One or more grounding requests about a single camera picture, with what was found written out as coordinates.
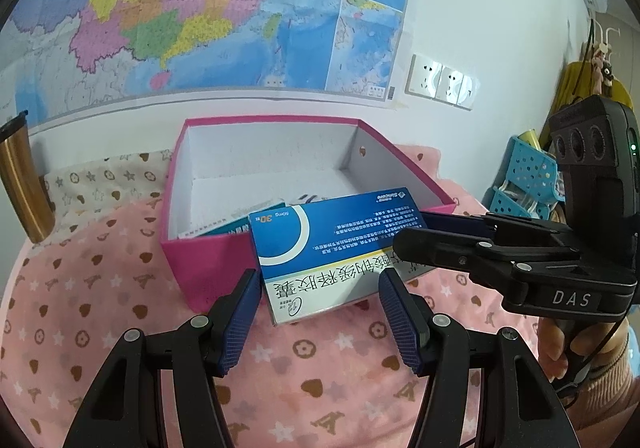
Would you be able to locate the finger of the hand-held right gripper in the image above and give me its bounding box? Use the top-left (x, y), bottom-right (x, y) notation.
top-left (392, 227), bottom-right (581, 301)
top-left (420, 212), bottom-right (576, 249)

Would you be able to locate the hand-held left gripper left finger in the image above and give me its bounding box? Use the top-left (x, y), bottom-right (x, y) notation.
top-left (62, 270), bottom-right (262, 448)

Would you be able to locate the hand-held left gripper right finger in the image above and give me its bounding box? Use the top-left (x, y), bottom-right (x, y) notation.
top-left (379, 272), bottom-right (573, 448)

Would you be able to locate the pink cardboard box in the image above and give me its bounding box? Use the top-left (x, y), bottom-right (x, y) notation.
top-left (161, 115), bottom-right (456, 314)

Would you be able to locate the blue white medicine box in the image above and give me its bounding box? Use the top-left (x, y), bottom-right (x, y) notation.
top-left (248, 187), bottom-right (436, 327)

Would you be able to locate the person's right forearm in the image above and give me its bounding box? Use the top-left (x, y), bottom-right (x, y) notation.
top-left (555, 323), bottom-right (640, 434)

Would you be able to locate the person's right hand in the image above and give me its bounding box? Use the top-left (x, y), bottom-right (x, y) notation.
top-left (537, 315), bottom-right (631, 381)

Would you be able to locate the blue perforated plastic basket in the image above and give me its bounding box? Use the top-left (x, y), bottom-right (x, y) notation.
top-left (489, 135), bottom-right (560, 224)

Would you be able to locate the teal white medicine box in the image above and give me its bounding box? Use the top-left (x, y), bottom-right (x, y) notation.
top-left (177, 200), bottom-right (286, 239)

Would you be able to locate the gold foil packet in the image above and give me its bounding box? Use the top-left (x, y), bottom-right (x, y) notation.
top-left (517, 128), bottom-right (543, 151)

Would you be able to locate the yellow bag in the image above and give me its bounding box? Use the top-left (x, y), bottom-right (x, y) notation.
top-left (550, 60), bottom-right (631, 129)

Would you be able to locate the small hanging plush toy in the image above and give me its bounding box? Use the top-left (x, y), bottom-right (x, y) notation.
top-left (592, 43), bottom-right (616, 94)

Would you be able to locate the pink printed cloth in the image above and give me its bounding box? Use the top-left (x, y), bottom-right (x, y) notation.
top-left (0, 143), bottom-right (561, 448)

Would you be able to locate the gold thermos cup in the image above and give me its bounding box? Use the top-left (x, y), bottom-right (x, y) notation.
top-left (0, 112), bottom-right (55, 244)

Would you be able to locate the white wall switch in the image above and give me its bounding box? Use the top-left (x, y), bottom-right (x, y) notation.
top-left (457, 73), bottom-right (480, 110)

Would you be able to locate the white wall socket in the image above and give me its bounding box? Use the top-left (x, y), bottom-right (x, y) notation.
top-left (405, 54), bottom-right (443, 98)
top-left (435, 64), bottom-right (466, 104)

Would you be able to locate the white wall hook rack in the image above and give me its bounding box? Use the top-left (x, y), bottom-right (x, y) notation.
top-left (590, 10), bottom-right (623, 49)

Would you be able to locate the colourful wall map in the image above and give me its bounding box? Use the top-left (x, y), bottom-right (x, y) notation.
top-left (0, 0), bottom-right (421, 129)

